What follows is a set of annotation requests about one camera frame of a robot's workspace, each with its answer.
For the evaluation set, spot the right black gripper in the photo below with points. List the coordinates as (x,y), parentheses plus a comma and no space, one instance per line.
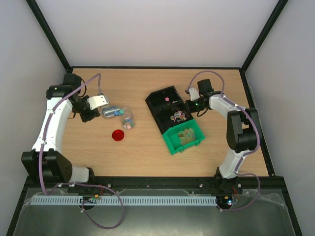
(189,104)

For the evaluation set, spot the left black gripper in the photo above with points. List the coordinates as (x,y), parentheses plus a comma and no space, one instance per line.
(85,118)

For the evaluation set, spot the metal scoop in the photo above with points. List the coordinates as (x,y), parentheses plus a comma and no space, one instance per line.
(113,111)

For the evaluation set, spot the green bin with gummies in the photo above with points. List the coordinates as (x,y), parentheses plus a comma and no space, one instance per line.
(183,136)

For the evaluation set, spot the black bin with star candies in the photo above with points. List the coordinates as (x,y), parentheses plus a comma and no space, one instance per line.
(162,99)

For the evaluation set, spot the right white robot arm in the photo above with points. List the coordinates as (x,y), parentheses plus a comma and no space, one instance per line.
(242,129)

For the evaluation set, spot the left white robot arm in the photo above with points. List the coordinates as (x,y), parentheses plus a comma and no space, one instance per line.
(45,163)

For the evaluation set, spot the black bin with lollipops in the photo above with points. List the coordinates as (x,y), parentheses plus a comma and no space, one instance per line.
(170,116)

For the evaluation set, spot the red jar lid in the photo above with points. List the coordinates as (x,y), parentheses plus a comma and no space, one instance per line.
(118,135)

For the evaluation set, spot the clear plastic jar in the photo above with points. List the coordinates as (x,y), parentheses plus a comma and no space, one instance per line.
(127,118)

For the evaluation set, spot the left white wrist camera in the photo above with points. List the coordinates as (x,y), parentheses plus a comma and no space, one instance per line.
(97,101)

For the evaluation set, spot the light blue cable duct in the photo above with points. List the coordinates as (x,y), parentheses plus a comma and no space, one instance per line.
(124,200)

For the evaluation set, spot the black front mounting rail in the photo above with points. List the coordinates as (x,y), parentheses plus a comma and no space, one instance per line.
(199,185)

